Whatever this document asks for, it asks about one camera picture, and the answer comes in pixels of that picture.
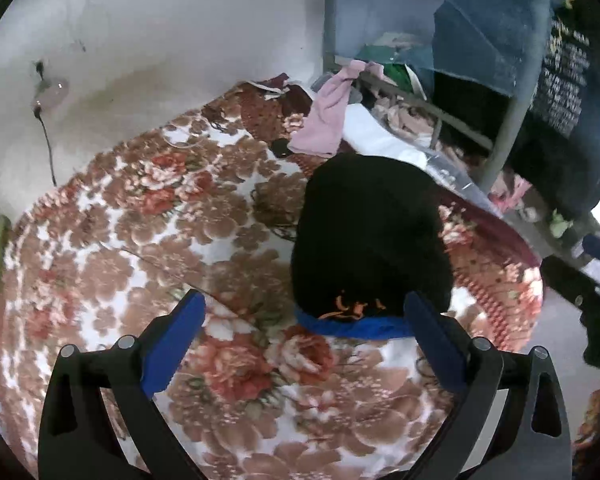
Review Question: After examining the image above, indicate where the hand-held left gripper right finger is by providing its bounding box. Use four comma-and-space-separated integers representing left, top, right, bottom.
404, 290, 573, 480

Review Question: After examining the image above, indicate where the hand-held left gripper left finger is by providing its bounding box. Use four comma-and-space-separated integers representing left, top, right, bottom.
37, 289, 207, 480

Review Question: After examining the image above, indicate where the black hoodie with orange print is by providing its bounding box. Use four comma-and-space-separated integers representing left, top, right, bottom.
290, 154, 455, 328

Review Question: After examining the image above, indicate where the metal rack with clothes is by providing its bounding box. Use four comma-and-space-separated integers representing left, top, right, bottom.
322, 0, 556, 193

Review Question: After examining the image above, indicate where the blue garment with white letters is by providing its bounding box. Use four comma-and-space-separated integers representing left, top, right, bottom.
295, 307, 416, 341

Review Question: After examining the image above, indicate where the black printed hanging cloth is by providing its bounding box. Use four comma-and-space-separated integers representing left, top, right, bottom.
510, 0, 600, 211

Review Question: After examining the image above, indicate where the floral blanket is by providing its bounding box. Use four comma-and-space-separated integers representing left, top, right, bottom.
0, 80, 546, 480

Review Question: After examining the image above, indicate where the white cloth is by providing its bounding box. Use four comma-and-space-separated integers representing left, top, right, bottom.
342, 104, 428, 168

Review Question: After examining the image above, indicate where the pink cloth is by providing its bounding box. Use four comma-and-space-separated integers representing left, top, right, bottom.
287, 59, 385, 157

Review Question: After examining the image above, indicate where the blue curtain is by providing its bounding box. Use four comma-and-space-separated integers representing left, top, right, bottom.
410, 0, 556, 98

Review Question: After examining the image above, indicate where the pink power strip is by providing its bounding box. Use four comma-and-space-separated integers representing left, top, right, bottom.
30, 77, 71, 111

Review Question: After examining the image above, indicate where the black power cable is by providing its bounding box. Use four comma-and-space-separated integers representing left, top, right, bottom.
32, 105, 58, 186

